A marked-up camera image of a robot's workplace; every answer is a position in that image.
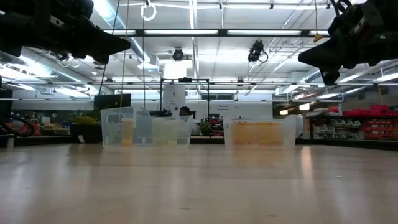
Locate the white pillar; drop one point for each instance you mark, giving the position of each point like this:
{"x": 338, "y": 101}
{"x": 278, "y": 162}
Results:
{"x": 174, "y": 96}

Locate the round black ceiling camera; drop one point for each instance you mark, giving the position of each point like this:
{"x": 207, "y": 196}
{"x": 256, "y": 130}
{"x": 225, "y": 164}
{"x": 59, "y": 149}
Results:
{"x": 178, "y": 54}

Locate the black stand frame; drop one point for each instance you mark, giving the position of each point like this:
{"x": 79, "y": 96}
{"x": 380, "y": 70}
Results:
{"x": 185, "y": 80}

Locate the yellow hanging plug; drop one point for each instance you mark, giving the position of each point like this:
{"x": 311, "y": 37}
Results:
{"x": 317, "y": 38}

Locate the small potted plant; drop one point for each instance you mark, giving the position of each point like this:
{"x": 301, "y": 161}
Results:
{"x": 205, "y": 127}

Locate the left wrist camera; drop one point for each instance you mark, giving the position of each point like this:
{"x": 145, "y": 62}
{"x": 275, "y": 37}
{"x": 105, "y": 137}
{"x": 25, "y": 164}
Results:
{"x": 82, "y": 8}

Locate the small orange pill bottle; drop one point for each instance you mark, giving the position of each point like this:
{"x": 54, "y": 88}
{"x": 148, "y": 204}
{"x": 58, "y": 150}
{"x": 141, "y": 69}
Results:
{"x": 127, "y": 133}

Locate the black monitor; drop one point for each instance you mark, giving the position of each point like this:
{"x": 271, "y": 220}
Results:
{"x": 112, "y": 101}

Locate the leafy green plant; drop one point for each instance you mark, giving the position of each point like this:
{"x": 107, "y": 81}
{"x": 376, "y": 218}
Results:
{"x": 85, "y": 120}

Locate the large orange pill bottle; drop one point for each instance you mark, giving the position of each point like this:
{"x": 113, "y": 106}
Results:
{"x": 244, "y": 133}
{"x": 270, "y": 133}

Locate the clear plastic bin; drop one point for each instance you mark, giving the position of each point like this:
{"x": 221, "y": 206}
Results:
{"x": 289, "y": 133}
{"x": 113, "y": 137}

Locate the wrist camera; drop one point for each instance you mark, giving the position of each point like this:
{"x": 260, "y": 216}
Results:
{"x": 82, "y": 8}
{"x": 340, "y": 21}

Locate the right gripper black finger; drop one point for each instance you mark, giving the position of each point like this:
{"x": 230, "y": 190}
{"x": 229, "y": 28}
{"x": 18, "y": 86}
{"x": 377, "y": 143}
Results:
{"x": 330, "y": 76}
{"x": 326, "y": 53}

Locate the black planter box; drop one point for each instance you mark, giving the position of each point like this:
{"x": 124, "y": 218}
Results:
{"x": 85, "y": 133}

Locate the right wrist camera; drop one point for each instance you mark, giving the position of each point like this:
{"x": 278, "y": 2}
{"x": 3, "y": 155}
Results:
{"x": 340, "y": 21}

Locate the person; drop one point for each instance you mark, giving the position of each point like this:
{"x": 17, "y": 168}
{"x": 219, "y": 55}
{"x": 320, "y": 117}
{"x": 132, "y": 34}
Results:
{"x": 29, "y": 129}
{"x": 185, "y": 111}

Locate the shelf with red bins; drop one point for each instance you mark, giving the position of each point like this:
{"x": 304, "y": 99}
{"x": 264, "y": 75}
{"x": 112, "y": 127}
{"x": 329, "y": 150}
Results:
{"x": 373, "y": 127}

